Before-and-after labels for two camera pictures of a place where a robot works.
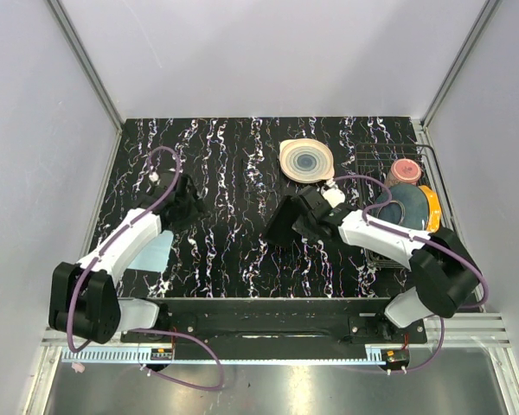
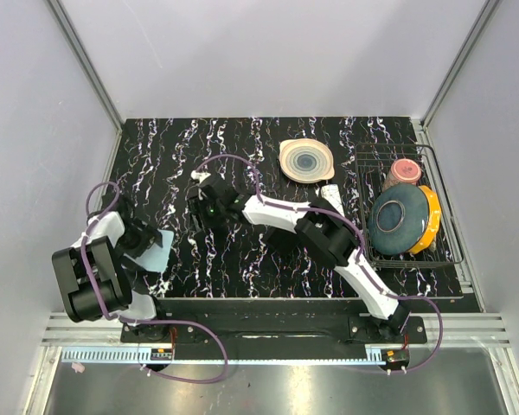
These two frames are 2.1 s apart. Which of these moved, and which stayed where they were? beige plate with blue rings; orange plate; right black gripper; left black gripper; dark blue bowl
Moved: left black gripper; right black gripper
Stayed: dark blue bowl; beige plate with blue rings; orange plate
